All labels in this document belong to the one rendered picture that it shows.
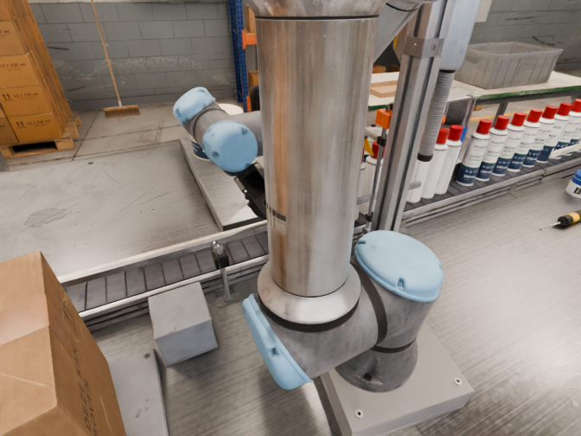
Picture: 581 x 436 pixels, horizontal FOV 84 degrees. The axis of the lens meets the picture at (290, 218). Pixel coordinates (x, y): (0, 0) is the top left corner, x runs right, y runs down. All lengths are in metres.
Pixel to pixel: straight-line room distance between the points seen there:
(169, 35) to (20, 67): 1.93
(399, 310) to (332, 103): 0.28
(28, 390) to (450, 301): 0.73
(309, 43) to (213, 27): 4.90
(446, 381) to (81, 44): 5.11
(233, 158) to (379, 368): 0.38
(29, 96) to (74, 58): 1.47
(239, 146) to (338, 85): 0.30
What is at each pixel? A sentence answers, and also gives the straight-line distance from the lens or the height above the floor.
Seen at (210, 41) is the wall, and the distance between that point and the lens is 5.13.
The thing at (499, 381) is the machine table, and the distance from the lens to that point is 0.75.
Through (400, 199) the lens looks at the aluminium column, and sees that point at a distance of 0.72.
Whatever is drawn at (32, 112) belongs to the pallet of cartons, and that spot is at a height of 0.41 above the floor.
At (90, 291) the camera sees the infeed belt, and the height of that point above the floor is 0.88.
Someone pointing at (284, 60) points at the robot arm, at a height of 1.36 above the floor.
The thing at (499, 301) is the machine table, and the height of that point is 0.83.
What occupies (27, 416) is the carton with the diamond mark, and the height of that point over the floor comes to 1.12.
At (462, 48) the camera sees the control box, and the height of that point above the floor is 1.32.
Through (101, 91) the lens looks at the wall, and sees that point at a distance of 5.33.
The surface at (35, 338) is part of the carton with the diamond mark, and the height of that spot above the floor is 1.12.
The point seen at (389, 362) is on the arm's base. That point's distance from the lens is 0.54.
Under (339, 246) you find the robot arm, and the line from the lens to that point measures 0.30.
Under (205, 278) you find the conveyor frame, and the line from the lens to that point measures 0.75.
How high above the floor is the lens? 1.41
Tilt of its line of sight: 36 degrees down
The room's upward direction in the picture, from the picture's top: straight up
